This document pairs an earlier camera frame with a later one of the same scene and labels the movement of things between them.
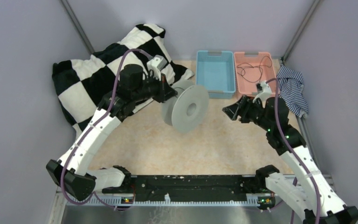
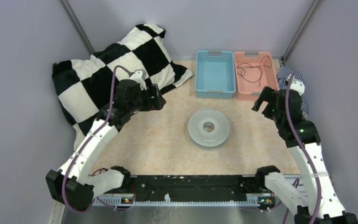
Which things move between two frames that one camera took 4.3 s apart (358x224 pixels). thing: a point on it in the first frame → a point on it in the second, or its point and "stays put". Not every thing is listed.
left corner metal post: x=78 y=25 stays put
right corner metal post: x=314 y=4 stays put
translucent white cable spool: x=186 y=111 → x=209 y=128
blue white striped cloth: x=291 y=83 stays put
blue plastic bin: x=215 y=70 stays put
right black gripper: x=241 y=108 → x=267 y=94
